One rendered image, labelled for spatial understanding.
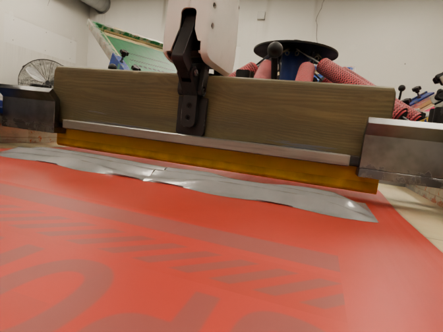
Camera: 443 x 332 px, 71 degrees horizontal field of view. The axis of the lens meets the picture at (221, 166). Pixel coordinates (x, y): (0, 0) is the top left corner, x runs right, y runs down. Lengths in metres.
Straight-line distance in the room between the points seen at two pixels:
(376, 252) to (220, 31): 0.25
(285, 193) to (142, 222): 0.12
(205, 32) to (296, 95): 0.10
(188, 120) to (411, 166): 0.21
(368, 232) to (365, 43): 4.48
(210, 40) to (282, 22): 4.46
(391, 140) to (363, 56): 4.32
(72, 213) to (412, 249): 0.17
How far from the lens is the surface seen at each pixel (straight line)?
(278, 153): 0.30
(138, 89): 0.37
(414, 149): 0.31
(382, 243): 0.19
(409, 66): 4.66
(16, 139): 0.51
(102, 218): 0.17
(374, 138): 0.30
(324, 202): 0.24
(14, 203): 0.19
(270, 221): 0.19
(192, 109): 0.33
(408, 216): 0.28
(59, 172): 0.29
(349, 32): 4.68
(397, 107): 0.93
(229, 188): 0.25
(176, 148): 0.36
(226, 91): 0.33
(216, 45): 0.33
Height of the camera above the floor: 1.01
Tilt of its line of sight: 7 degrees down
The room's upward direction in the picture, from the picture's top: 7 degrees clockwise
